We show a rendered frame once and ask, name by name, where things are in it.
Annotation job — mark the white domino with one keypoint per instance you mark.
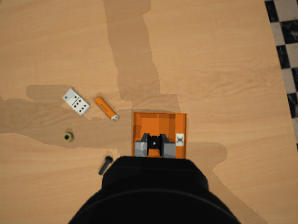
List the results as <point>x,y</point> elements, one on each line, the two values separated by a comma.
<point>76,102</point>

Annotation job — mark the orange rack of three bins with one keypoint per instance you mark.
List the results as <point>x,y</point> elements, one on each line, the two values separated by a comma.
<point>173,125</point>

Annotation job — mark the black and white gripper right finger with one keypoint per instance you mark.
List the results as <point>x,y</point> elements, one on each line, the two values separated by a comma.
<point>167,148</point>

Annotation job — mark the dark grey bolt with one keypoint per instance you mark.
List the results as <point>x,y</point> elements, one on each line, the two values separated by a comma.
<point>108,160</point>

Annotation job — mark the orange battery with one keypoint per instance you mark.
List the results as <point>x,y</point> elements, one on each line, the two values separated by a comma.
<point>106,108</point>

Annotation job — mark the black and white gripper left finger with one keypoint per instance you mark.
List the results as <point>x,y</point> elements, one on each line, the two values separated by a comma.
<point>142,146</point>

